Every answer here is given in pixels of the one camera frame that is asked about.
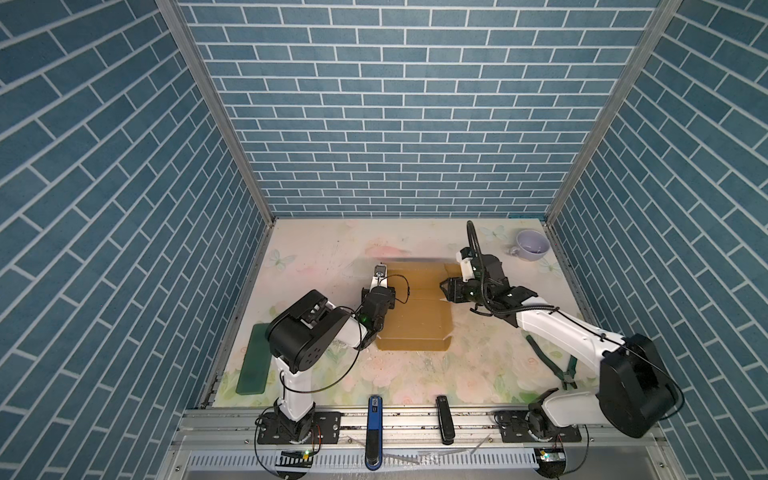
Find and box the circuit board below rail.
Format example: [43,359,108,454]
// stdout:
[274,450,315,479]
[533,447,567,479]

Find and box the green rectangular board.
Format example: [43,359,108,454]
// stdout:
[236,323,272,395]

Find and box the right circuit board below rail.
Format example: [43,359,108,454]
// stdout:
[533,447,567,479]

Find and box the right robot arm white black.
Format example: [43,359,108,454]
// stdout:
[440,223,686,441]

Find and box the blue black handheld tool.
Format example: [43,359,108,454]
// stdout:
[365,395,383,471]

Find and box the lavender ceramic cup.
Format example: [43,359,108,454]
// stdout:
[508,230,551,262]

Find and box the aluminium front rail frame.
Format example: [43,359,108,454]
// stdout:
[157,404,684,479]

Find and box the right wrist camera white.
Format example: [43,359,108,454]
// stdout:
[456,247,474,278]

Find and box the black handheld stick device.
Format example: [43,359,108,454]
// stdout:
[436,395,456,445]

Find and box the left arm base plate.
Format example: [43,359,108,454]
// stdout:
[257,409,341,445]

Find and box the left circuit board below rail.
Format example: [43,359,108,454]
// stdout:
[274,450,315,479]

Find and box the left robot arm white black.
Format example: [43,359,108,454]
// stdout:
[266,284,396,443]

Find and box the brown cardboard paper box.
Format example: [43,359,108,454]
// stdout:
[375,261,460,352]

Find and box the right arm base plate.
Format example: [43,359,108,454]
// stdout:
[492,410,582,443]

